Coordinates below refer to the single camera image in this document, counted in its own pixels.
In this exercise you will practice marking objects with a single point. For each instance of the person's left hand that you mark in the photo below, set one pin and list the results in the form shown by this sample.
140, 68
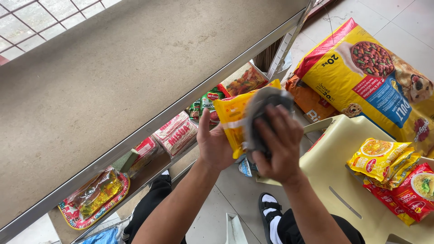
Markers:
213, 149

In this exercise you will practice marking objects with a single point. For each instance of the person's right hand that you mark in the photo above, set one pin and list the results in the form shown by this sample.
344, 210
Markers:
283, 152

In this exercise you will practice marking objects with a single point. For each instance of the yellow instant noodle packet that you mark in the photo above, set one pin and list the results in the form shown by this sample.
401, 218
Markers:
374, 157
407, 169
232, 118

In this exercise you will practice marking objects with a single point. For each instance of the grey cleaning cloth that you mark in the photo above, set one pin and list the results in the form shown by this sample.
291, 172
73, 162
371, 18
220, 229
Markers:
259, 108

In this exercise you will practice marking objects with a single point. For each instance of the clear packet of white noodles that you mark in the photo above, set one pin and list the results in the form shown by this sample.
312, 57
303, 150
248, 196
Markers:
181, 139
171, 125

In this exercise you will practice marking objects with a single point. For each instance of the small blue and white packet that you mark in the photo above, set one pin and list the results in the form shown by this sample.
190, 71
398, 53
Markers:
245, 167

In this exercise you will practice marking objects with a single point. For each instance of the green tomato sauce pouch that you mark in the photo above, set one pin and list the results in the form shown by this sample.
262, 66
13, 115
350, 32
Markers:
195, 110
210, 103

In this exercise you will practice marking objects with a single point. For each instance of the cream plastic chair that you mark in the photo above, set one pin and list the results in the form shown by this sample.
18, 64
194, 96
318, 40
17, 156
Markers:
332, 183

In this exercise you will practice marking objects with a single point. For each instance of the orange pet food bag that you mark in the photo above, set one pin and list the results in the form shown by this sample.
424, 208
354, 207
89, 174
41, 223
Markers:
310, 100

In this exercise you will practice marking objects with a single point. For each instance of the black sandal with white sock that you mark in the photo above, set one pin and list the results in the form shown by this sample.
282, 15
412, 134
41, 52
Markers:
269, 213

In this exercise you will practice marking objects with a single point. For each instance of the red and clear food packet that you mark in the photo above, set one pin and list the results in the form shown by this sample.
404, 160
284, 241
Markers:
145, 150

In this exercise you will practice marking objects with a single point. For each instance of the colourful fruit print packet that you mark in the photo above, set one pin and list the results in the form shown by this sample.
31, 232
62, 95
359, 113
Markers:
244, 81

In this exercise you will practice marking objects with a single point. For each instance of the person's right leg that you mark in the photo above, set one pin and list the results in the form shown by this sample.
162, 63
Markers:
305, 233

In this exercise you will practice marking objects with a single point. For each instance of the person's leg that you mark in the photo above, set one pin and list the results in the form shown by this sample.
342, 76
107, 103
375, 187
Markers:
305, 233
145, 206

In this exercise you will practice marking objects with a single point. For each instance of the green sponge block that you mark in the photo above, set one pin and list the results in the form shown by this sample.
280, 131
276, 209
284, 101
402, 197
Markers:
125, 161

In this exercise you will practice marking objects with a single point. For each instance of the person's left leg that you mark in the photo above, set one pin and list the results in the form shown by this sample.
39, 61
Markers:
145, 206

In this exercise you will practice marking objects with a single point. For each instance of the large yellow dog food bag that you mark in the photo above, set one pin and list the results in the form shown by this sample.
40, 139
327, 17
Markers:
366, 84

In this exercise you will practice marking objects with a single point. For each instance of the red instant noodle packet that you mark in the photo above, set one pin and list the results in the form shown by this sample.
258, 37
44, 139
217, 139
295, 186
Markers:
385, 200
417, 193

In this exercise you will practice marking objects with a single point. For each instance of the clear bag of yellow oil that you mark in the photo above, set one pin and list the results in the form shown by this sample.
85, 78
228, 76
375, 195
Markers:
96, 193

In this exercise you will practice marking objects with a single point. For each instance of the grey metal shelf rack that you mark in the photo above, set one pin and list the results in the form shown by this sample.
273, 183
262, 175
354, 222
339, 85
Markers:
101, 84

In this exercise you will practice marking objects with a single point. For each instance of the blue plastic bag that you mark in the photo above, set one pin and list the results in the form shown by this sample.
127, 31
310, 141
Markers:
101, 236

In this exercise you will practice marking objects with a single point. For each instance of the red festive print tray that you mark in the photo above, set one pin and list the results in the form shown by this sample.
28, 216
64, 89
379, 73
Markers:
73, 217

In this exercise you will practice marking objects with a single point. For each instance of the metal window grille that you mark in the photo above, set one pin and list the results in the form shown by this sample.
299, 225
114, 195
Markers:
40, 23

